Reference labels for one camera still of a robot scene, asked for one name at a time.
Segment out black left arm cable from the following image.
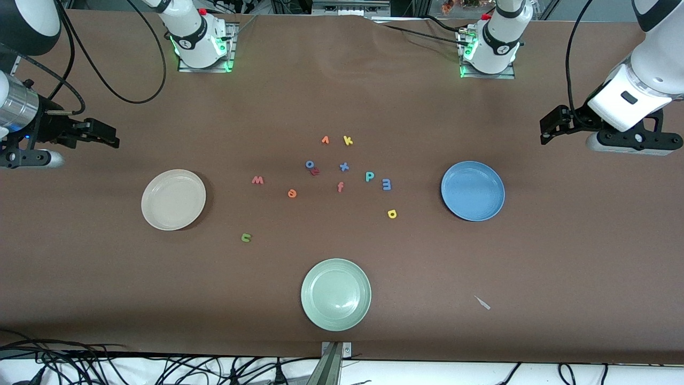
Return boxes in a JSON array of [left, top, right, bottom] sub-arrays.
[[566, 0, 595, 116]]

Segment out black table cable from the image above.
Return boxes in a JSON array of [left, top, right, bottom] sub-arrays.
[[374, 15, 473, 49]]

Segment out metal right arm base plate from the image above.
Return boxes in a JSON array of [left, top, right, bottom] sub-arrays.
[[178, 22, 239, 73]]

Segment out beige plate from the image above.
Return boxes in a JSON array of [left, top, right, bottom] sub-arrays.
[[141, 170, 207, 231]]

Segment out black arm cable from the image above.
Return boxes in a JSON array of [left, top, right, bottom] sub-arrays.
[[566, 0, 595, 116], [16, 0, 167, 116]]

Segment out blue plate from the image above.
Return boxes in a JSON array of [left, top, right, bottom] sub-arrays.
[[441, 161, 506, 222]]

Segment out tangled black floor cables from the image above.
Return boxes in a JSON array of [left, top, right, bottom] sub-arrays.
[[0, 330, 305, 385]]

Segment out aluminium frame beam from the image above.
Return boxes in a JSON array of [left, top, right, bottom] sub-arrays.
[[313, 0, 391, 17]]

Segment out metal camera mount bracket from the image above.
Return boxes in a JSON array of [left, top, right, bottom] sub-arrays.
[[307, 341, 353, 385]]

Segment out pale green plate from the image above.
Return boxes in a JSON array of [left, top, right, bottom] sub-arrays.
[[301, 258, 372, 332]]

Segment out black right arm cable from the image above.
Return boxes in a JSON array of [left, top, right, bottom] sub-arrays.
[[16, 0, 167, 116]]

